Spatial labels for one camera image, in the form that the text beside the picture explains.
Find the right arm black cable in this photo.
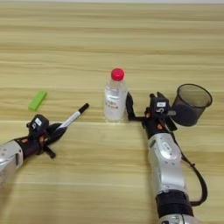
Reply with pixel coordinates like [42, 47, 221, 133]
[171, 139, 209, 207]

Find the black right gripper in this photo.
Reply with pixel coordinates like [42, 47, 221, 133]
[124, 91, 179, 140]

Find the green rectangular eraser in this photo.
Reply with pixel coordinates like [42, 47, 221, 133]
[28, 90, 48, 112]

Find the clear bottle with red cap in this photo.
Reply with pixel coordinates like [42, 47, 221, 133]
[103, 67, 129, 123]

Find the gripper small black box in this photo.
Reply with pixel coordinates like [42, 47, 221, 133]
[149, 97, 171, 117]
[26, 114, 50, 137]

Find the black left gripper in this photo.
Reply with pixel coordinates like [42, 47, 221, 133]
[17, 122, 68, 160]

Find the left gripper small black box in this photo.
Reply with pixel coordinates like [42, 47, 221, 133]
[26, 114, 50, 137]

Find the black mesh pen cup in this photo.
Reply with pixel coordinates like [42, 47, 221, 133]
[170, 83, 214, 128]

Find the right gripper small black box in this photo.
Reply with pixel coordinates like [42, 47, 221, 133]
[149, 97, 171, 117]

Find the white marker with black cap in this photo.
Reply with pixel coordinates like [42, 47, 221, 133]
[56, 102, 90, 131]

